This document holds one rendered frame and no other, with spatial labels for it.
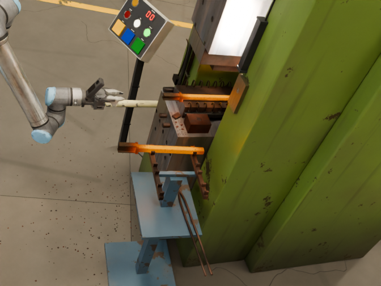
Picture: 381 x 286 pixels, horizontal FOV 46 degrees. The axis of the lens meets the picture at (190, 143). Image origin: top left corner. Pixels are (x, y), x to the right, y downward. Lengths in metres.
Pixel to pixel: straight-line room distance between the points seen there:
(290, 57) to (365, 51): 0.34
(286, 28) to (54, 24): 3.18
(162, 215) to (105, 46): 2.55
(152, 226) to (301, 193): 0.83
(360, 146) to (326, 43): 0.65
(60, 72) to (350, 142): 2.63
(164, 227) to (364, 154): 1.05
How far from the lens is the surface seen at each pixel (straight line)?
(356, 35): 1.90
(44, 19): 4.71
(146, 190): 2.29
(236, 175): 2.23
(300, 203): 2.49
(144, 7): 2.74
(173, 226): 2.19
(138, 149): 2.08
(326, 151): 2.28
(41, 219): 2.98
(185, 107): 2.36
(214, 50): 2.11
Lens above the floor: 2.45
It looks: 42 degrees down
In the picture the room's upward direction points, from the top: 21 degrees clockwise
